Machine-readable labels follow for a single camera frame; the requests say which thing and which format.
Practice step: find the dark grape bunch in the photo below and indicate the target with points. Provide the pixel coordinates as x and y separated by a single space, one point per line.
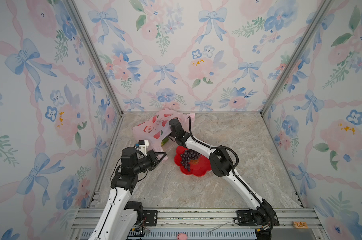
189 158

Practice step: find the small wooden tag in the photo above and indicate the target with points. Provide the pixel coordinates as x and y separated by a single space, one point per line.
300 225

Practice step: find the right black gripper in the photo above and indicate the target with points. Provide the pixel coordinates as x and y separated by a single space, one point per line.
169 123

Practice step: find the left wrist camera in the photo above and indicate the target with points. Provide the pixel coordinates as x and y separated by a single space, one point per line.
142 147

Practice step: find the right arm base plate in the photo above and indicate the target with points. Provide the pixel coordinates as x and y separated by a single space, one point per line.
255 218

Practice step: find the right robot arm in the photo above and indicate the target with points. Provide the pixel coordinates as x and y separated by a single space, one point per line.
223 162

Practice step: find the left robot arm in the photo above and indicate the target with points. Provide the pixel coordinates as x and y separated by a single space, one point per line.
120 214

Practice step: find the corner aluminium post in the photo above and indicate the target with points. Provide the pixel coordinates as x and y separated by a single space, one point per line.
84 34
318 17

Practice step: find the pink plastic bag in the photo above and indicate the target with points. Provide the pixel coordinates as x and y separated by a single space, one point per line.
157 128

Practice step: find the red flower-shaped plate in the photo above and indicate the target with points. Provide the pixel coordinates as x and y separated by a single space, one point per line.
197 170

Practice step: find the aluminium front rail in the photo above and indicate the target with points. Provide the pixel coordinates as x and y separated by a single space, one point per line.
218 224

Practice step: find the left corner aluminium post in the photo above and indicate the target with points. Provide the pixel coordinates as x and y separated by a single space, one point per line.
84 34

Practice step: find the pink small object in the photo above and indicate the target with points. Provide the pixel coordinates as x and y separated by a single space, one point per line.
182 236

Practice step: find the right corner aluminium post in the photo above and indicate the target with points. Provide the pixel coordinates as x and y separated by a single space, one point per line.
318 17

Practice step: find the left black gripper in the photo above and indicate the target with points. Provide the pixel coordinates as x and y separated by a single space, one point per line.
151 155

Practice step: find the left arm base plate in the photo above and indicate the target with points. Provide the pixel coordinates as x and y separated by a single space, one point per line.
148 218

